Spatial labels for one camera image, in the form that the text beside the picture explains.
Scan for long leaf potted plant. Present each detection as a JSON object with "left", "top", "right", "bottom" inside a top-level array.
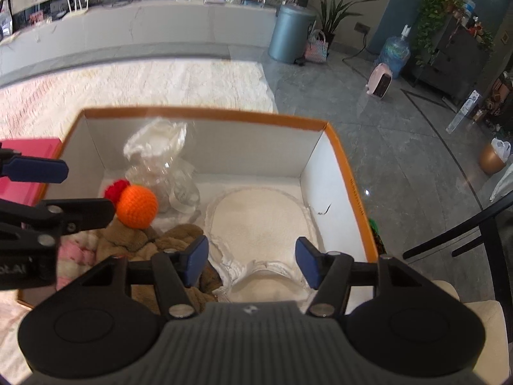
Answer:
[{"left": 306, "top": 0, "right": 378, "bottom": 46}]

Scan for orange crochet ball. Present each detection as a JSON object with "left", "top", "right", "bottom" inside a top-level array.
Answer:
[{"left": 116, "top": 184, "right": 159, "bottom": 230}]

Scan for blue water jug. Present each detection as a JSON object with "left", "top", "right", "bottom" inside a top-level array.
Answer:
[{"left": 378, "top": 24, "right": 412, "bottom": 80}]

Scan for black chair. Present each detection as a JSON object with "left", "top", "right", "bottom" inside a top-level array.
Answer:
[{"left": 402, "top": 190, "right": 513, "bottom": 322}]

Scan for brown plush toy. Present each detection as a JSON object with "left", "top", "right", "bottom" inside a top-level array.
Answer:
[{"left": 96, "top": 224, "right": 219, "bottom": 316}]

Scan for red square box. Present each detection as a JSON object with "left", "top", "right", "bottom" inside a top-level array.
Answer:
[{"left": 0, "top": 138, "right": 62, "bottom": 206}]

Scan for green toy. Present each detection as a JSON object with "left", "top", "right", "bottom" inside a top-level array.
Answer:
[{"left": 368, "top": 218, "right": 384, "bottom": 250}]

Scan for pink space heater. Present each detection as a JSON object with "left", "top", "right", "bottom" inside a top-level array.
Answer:
[{"left": 365, "top": 64, "right": 394, "bottom": 98}]

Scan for woven pink basket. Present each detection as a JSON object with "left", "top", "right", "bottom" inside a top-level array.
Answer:
[{"left": 303, "top": 30, "right": 330, "bottom": 64}]

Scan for orange cardboard box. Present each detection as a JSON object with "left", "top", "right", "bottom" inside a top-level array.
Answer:
[{"left": 16, "top": 107, "right": 380, "bottom": 310}]

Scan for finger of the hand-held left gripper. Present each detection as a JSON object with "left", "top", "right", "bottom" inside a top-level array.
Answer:
[
  {"left": 0, "top": 148, "right": 70, "bottom": 185},
  {"left": 0, "top": 197, "right": 118, "bottom": 249}
]

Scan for pink white fluffy cloth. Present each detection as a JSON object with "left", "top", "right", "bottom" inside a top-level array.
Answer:
[{"left": 56, "top": 230, "right": 102, "bottom": 290}]

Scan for blue grey trash can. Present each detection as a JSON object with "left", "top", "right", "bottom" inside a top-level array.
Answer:
[{"left": 267, "top": 4, "right": 317, "bottom": 64}]

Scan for cream seat cushion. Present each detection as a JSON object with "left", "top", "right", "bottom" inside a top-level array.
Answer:
[{"left": 433, "top": 280, "right": 506, "bottom": 385}]

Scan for red crochet ball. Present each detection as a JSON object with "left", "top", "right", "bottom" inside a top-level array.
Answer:
[{"left": 104, "top": 179, "right": 131, "bottom": 203}]

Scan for dark grey cabinet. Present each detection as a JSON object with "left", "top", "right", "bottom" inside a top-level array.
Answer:
[{"left": 412, "top": 15, "right": 494, "bottom": 104}]

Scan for black floor cable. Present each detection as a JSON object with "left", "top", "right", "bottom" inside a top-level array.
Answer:
[{"left": 342, "top": 32, "right": 382, "bottom": 78}]

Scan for beige round bath mitt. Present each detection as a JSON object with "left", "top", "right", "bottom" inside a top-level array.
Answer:
[{"left": 206, "top": 190, "right": 321, "bottom": 289}]

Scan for clear plastic bag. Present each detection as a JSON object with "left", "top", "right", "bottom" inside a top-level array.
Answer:
[{"left": 158, "top": 159, "right": 201, "bottom": 214}]

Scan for gold waste bin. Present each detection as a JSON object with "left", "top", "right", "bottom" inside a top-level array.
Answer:
[{"left": 478, "top": 137, "right": 512, "bottom": 175}]

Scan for white tall carton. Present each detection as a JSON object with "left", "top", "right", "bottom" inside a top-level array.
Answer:
[{"left": 446, "top": 90, "right": 482, "bottom": 134}]

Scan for white marble TV cabinet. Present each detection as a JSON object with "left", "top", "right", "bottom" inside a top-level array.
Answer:
[{"left": 0, "top": 0, "right": 282, "bottom": 86}]

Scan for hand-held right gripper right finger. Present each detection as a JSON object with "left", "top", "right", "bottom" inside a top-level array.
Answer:
[{"left": 294, "top": 236, "right": 426, "bottom": 318}]

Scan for white router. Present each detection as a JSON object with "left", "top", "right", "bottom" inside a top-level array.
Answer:
[{"left": 65, "top": 0, "right": 91, "bottom": 16}]

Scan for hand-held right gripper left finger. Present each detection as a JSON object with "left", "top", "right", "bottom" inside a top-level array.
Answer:
[{"left": 80, "top": 236, "right": 210, "bottom": 319}]

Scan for lace patterned blanket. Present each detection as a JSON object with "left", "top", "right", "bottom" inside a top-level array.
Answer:
[{"left": 0, "top": 59, "right": 280, "bottom": 385}]

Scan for trailing green plant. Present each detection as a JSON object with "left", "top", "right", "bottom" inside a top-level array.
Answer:
[{"left": 406, "top": 0, "right": 466, "bottom": 67}]

